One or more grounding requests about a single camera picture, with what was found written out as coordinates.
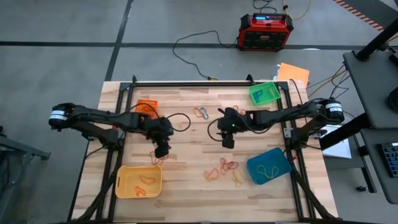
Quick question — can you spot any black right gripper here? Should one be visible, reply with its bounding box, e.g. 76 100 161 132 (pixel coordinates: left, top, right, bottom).
216 107 252 149

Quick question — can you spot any yellow rubber band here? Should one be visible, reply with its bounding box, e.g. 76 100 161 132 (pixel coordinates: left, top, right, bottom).
231 169 247 189
256 164 280 180

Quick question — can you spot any black computer keyboard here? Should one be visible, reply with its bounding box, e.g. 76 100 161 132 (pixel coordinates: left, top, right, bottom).
377 142 398 179

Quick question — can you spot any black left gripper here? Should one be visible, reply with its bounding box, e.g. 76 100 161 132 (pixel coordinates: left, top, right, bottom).
142 116 175 159

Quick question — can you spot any black base cable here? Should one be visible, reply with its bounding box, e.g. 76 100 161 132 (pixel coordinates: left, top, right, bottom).
83 146 105 160

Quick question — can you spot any yellow floor cable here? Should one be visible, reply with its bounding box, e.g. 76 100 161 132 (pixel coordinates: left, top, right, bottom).
282 0 312 21

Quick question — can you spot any black desk frame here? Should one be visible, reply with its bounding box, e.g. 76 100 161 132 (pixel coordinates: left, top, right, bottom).
319 112 377 194

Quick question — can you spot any black power cable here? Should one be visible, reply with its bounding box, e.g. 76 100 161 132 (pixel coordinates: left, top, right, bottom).
289 78 304 105

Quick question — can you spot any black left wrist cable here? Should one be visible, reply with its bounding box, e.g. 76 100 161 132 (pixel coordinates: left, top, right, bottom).
127 102 192 133

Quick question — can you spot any orange plastic basket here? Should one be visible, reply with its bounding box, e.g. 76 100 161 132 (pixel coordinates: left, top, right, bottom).
136 98 159 121

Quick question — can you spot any black looped floor cable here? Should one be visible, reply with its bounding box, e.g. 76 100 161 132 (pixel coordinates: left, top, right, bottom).
252 0 278 14

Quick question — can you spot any orange paper sheet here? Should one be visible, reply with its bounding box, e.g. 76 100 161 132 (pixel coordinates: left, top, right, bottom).
276 62 311 88

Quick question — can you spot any hazard striped floor strip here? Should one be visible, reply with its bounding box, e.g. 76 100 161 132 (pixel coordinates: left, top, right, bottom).
333 0 385 31

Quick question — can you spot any green plastic basket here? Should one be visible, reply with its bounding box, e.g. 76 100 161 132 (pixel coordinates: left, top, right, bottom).
248 81 282 106

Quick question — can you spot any white paper sheet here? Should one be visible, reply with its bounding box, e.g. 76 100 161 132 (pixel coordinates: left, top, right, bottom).
322 124 352 159

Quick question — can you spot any black round object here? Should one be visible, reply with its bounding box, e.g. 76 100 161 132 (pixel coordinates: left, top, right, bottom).
387 93 398 113

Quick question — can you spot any blue plastic basket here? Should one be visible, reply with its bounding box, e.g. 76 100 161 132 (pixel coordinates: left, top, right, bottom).
246 147 293 185

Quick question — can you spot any grey desk with keyboard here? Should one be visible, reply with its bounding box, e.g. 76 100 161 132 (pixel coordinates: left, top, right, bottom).
360 128 398 205

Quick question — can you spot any grey metal stand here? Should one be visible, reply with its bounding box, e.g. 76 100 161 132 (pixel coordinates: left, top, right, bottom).
0 126 52 224

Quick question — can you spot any yellow plastic basket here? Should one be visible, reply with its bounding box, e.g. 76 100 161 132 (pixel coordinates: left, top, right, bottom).
114 164 164 199

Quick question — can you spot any yellow desk cable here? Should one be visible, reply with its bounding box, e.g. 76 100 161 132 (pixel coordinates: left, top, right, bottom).
307 68 348 99

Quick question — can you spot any large grey desk top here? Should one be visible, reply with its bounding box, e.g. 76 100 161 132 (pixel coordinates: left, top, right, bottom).
343 49 398 130

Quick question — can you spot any black desk cable bundle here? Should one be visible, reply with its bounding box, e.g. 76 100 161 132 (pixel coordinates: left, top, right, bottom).
306 63 357 103

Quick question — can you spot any red portable power station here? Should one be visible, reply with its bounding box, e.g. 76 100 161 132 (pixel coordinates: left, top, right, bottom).
236 12 295 52

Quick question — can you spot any black desk pole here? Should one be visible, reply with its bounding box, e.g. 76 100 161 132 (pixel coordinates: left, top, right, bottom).
355 17 398 62

